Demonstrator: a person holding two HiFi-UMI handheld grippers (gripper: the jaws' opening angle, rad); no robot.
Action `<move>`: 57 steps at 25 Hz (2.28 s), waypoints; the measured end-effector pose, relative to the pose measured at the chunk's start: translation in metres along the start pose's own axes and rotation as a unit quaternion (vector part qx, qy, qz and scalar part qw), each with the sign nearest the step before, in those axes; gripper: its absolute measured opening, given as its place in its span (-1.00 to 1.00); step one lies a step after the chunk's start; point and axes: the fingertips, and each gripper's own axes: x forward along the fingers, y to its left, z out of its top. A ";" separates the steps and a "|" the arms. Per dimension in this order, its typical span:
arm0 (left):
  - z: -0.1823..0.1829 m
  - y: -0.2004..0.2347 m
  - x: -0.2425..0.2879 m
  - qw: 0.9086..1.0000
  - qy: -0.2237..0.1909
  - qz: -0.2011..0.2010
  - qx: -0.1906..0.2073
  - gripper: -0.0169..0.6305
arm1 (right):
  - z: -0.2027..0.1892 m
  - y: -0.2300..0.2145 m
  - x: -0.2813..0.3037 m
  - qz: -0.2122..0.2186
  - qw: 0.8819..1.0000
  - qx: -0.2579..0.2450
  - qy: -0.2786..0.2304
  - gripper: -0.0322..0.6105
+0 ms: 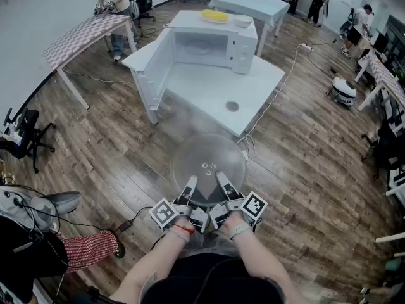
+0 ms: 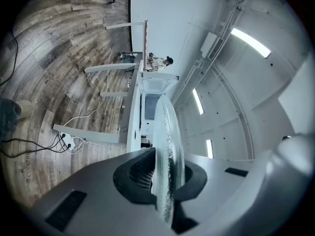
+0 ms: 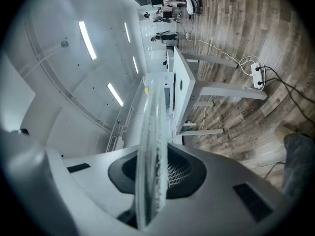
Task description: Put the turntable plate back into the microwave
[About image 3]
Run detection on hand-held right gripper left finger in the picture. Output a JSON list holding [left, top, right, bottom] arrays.
[[47, 146, 138, 236]]

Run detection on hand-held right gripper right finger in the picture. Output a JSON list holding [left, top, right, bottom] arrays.
[[148, 143, 286, 236]]

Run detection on ceiling vent grille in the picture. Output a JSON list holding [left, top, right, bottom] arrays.
[[105, 134, 118, 153]]

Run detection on person's dark trousers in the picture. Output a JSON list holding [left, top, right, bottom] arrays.
[[281, 132, 315, 200]]

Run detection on white microwave oven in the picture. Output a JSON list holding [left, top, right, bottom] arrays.
[[146, 72, 183, 145]]

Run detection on white power strip with plugs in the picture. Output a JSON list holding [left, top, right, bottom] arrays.
[[250, 61, 264, 90]]

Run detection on large white table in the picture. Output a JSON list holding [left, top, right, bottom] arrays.
[[173, 45, 268, 145]]

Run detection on white dome-shaped device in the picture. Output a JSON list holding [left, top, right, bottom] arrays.
[[185, 0, 200, 16]]

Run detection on black power cable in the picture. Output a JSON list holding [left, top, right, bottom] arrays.
[[255, 66, 315, 102], [257, 78, 315, 123]]

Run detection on white power cable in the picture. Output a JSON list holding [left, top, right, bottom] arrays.
[[186, 32, 266, 93]]

